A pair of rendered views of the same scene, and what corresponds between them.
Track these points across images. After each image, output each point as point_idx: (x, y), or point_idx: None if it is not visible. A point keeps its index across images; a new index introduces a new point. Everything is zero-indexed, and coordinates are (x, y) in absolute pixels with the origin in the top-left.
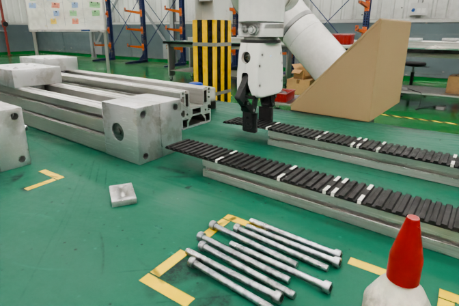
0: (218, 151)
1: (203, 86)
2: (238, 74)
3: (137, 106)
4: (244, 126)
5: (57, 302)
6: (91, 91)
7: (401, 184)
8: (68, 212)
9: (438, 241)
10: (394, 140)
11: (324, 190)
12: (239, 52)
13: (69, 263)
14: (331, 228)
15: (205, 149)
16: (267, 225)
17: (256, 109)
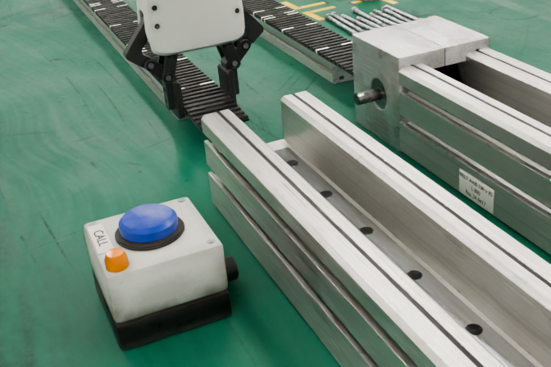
0: (338, 51)
1: (218, 117)
2: (241, 0)
3: (431, 20)
4: (239, 92)
5: (506, 21)
6: (530, 120)
7: None
8: (518, 59)
9: None
10: (24, 95)
11: (297, 12)
12: None
13: (504, 33)
14: None
15: (351, 54)
16: (352, 29)
17: (2, 251)
